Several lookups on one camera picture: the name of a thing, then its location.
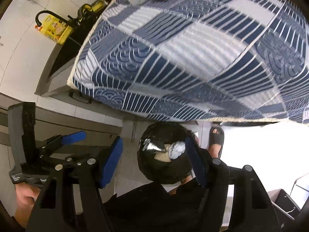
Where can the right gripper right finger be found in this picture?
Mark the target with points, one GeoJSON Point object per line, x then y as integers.
{"type": "Point", "coordinates": [197, 160]}

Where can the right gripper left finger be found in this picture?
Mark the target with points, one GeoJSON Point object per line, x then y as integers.
{"type": "Point", "coordinates": [111, 159]}

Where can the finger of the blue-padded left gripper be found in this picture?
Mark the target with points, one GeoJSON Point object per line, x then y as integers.
{"type": "Point", "coordinates": [70, 137]}
{"type": "Point", "coordinates": [57, 151]}

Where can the brown paper cup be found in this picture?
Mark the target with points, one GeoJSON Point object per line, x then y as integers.
{"type": "Point", "coordinates": [162, 156]}

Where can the black trash bin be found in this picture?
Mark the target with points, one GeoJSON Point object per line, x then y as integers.
{"type": "Point", "coordinates": [157, 171]}

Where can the black kitchen sink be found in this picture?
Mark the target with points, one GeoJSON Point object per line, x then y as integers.
{"type": "Point", "coordinates": [58, 66]}

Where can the person's left hand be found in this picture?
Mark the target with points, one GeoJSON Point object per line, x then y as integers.
{"type": "Point", "coordinates": [26, 196]}

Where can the black sandal foot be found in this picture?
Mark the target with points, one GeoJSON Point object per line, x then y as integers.
{"type": "Point", "coordinates": [216, 141]}

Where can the yellow dish soap bottle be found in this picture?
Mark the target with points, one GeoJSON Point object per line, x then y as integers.
{"type": "Point", "coordinates": [54, 31]}

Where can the black faucet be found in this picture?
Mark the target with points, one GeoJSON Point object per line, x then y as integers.
{"type": "Point", "coordinates": [58, 19]}

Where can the blue white patterned tablecloth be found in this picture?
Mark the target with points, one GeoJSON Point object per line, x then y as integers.
{"type": "Point", "coordinates": [183, 60]}

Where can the yellow black cleaning cloth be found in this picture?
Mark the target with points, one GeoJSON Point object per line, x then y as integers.
{"type": "Point", "coordinates": [84, 11]}

